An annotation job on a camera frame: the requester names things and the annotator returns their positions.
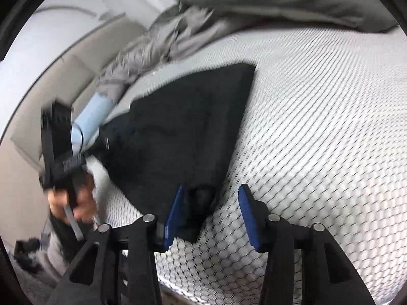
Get person's left hand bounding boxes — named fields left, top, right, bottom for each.
left=48, top=172, right=97, bottom=223

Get beige padded headboard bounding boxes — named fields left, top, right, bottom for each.
left=0, top=13, right=147, bottom=239

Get bed with honeycomb sheet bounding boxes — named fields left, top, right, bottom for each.
left=41, top=25, right=407, bottom=305

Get black pants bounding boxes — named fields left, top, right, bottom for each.
left=92, top=62, right=257, bottom=243

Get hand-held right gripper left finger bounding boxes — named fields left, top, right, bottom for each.
left=46, top=183, right=184, bottom=305

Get taupe grey duvet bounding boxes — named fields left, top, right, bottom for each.
left=95, top=5, right=229, bottom=102

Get dark cloth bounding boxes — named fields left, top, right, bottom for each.
left=14, top=238, right=42, bottom=268

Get light blue bolster pillow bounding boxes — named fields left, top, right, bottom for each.
left=70, top=93, right=117, bottom=153

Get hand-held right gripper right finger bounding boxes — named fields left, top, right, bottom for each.
left=238, top=184, right=377, bottom=305

